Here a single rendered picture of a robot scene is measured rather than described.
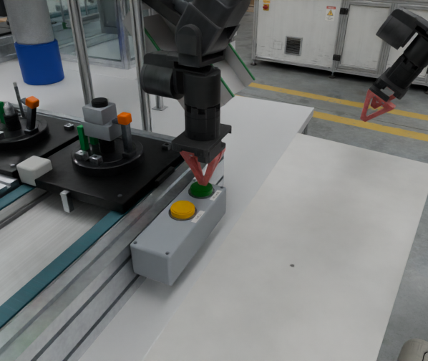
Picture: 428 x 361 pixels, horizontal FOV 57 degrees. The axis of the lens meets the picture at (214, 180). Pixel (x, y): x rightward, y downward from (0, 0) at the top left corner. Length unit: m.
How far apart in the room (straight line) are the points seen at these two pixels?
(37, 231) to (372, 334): 0.56
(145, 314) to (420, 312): 1.49
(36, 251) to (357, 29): 4.24
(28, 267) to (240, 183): 0.49
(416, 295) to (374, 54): 3.09
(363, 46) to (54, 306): 4.35
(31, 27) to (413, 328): 1.88
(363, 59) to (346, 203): 3.83
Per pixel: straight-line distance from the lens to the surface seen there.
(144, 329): 0.63
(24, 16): 1.68
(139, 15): 0.92
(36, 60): 1.70
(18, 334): 0.55
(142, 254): 0.61
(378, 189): 0.99
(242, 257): 0.73
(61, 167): 0.83
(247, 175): 0.97
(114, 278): 0.62
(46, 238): 0.74
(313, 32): 4.79
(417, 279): 2.12
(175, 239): 0.61
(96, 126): 0.78
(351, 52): 4.70
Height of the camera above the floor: 1.35
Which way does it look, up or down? 31 degrees down
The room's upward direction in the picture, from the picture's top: straight up
